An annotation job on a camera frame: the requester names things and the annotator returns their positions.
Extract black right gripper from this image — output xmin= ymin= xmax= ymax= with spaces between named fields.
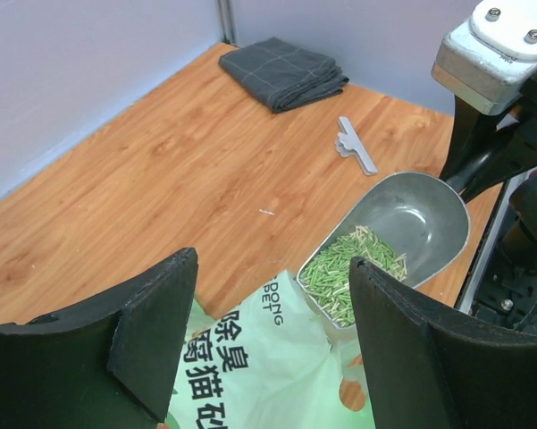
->
xmin=440 ymin=72 xmax=537 ymax=201

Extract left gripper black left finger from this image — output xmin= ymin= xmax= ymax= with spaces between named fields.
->
xmin=0 ymin=248 xmax=198 ymax=428

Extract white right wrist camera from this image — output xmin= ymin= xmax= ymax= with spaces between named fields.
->
xmin=432 ymin=1 xmax=537 ymax=116

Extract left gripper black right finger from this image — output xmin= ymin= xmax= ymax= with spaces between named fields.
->
xmin=349 ymin=257 xmax=537 ymax=428

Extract grey metal scoop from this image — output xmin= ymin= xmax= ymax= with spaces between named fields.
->
xmin=297 ymin=172 xmax=471 ymax=332

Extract green cat litter bag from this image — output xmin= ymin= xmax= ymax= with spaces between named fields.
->
xmin=165 ymin=271 xmax=374 ymax=429

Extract folded dark grey cloth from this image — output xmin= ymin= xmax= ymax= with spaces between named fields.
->
xmin=219 ymin=38 xmax=348 ymax=114

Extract green cat litter pellets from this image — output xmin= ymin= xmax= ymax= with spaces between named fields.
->
xmin=299 ymin=225 xmax=407 ymax=328

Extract white plastic bag clip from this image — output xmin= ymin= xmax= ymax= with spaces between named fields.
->
xmin=335 ymin=116 xmax=378 ymax=176

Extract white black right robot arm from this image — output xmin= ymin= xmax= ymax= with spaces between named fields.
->
xmin=440 ymin=72 xmax=537 ymax=331

